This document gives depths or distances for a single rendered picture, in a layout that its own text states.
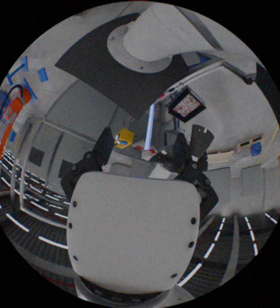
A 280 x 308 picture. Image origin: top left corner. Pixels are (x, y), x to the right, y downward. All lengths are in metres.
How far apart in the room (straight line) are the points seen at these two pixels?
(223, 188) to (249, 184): 2.58
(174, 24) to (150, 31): 0.05
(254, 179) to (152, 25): 7.95
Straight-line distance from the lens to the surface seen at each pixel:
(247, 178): 7.79
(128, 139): 0.63
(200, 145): 0.70
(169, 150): 0.47
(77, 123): 1.13
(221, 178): 6.15
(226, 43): 0.15
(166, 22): 0.16
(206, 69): 0.55
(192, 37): 0.16
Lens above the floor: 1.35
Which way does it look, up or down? 20 degrees down
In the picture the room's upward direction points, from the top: 170 degrees counter-clockwise
